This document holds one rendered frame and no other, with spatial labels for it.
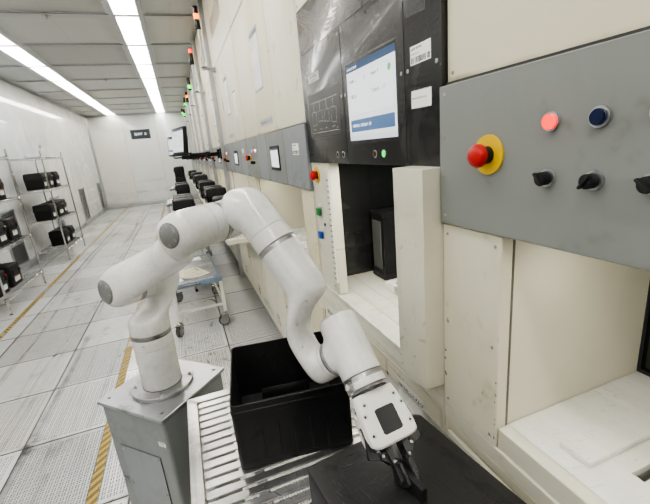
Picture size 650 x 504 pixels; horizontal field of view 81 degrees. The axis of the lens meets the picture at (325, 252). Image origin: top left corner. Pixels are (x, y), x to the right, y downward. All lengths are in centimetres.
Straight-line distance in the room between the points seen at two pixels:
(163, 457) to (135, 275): 56
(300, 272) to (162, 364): 69
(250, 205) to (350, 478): 56
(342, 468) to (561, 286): 57
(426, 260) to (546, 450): 43
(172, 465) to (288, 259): 81
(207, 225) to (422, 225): 48
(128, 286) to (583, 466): 111
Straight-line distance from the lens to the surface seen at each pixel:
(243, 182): 446
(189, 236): 89
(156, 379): 136
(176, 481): 142
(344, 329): 79
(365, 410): 77
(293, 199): 303
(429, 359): 98
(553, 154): 66
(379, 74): 108
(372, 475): 84
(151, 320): 128
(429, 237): 87
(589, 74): 64
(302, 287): 77
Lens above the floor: 147
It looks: 16 degrees down
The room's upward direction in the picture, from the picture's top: 5 degrees counter-clockwise
